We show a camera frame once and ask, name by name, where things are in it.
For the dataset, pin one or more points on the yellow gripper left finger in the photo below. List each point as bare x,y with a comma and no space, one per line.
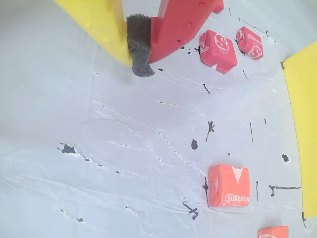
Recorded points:
99,24

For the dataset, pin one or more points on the yellow three-compartment box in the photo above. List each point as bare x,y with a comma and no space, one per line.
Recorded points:
307,124

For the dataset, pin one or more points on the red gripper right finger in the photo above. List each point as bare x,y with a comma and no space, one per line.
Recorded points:
173,29

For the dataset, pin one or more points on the white plastic table cover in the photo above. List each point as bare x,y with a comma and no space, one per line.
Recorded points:
99,148

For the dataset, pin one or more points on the red cherry candy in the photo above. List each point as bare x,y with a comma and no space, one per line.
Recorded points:
218,52
250,43

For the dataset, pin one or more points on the orange candy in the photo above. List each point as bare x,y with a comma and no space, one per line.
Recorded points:
272,233
229,186

